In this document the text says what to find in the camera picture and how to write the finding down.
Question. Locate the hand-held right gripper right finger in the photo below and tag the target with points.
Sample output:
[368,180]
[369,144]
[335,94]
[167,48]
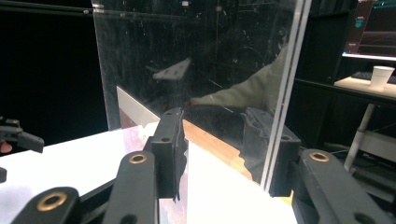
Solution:
[286,161]

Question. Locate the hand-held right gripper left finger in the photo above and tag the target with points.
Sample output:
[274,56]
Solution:
[169,155]

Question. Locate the beige picture card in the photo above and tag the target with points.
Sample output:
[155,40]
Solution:
[135,107]

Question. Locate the clear acrylic picture frame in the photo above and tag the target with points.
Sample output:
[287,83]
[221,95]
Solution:
[149,46]

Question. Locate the white metal stand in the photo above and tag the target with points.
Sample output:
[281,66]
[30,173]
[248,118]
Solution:
[358,140]

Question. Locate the wooden side desk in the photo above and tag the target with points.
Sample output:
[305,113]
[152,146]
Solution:
[355,85]

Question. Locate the black keyboard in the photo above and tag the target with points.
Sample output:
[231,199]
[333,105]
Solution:
[361,75]

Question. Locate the white paper cup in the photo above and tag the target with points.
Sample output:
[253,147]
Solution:
[381,77]

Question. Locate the computer monitor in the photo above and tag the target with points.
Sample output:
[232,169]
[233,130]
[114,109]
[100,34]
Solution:
[373,28]

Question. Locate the dark metal rail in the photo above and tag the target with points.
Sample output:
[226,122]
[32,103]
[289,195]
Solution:
[43,7]

